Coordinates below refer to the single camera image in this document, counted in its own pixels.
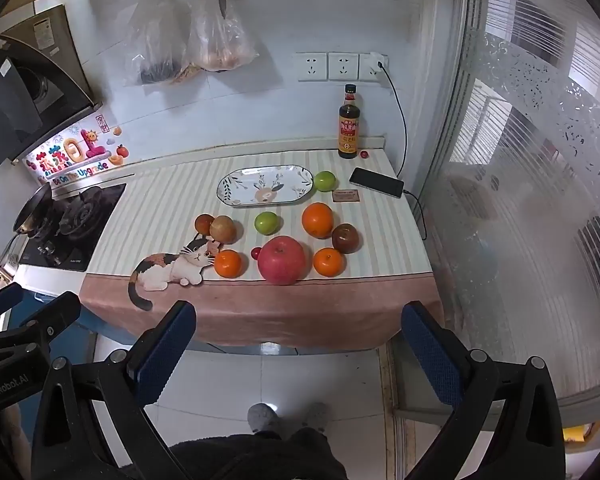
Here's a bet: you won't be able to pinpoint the striped cat tablecloth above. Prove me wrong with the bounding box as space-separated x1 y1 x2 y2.
79 149 446 351

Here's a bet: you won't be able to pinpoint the floral ceramic plate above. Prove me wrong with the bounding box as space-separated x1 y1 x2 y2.
216 165 315 208

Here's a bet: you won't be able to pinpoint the large orange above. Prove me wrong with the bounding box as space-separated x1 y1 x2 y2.
301 202 335 239

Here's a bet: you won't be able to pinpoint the white wall socket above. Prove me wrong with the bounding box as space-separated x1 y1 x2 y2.
358 53 388 83
294 52 328 82
328 52 359 82

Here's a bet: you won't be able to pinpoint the yellow box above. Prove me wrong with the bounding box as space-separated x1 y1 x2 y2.
562 422 600 456

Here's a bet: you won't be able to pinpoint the soy sauce bottle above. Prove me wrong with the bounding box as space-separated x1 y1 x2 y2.
337 84 361 159

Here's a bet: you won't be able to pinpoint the range hood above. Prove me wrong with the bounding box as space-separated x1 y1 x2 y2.
0 4 103 170

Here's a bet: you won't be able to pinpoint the black charging cable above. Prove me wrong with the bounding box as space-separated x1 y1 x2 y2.
377 62 429 242

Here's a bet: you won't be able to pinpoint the black wok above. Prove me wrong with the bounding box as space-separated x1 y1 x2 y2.
0 182 56 268

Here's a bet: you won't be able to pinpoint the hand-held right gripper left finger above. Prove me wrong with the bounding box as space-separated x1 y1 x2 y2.
30 300 198 480

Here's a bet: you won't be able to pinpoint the grey slipper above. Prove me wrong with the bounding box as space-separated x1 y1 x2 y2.
247 402 282 436

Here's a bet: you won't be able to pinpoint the black gas stove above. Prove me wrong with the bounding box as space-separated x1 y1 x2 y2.
17 183 127 273

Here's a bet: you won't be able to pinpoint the plastic bag with pale contents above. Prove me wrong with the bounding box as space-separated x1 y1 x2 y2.
172 0 260 85

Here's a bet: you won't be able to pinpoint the black smartphone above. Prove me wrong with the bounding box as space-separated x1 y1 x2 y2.
349 167 405 199

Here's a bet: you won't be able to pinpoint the frosted glass sliding door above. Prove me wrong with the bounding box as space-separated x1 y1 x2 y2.
420 0 600 426

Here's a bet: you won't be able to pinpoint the colourful wall stickers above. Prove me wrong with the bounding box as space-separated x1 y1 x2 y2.
22 114 131 188

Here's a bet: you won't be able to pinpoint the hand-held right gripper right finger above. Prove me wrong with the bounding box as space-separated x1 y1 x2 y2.
401 301 567 480

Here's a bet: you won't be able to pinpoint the brown apple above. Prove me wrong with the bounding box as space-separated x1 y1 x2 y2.
209 215 238 245

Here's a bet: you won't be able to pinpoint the dark red apple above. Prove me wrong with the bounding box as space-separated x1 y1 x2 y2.
331 223 359 254

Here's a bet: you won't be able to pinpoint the large red apple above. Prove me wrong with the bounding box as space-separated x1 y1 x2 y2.
257 235 307 286

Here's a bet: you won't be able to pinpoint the person's legs dark trousers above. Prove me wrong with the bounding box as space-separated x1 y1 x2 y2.
167 430 348 480

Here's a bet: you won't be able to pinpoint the small orange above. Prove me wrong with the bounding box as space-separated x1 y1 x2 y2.
214 249 243 279
313 247 344 277

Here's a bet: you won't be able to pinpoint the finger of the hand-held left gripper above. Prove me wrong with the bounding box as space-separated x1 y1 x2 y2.
0 282 25 328
0 291 82 357

